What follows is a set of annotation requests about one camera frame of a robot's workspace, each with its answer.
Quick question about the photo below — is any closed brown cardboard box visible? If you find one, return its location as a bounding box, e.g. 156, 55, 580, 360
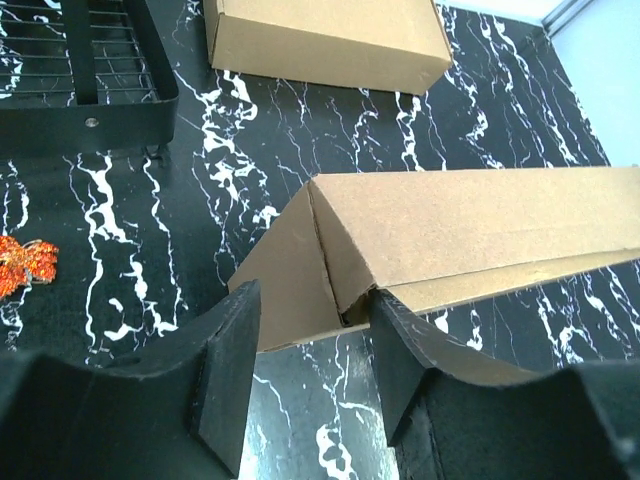
203, 0, 453, 95

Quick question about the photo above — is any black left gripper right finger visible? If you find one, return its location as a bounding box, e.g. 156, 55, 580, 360
369, 290, 639, 479

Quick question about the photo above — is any small orange flower toy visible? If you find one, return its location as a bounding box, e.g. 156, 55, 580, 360
1, 236, 59, 299

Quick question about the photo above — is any black wire tray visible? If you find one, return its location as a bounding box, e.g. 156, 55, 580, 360
1, 1, 179, 159

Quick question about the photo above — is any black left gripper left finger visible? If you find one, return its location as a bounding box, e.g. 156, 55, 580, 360
1, 281, 261, 479

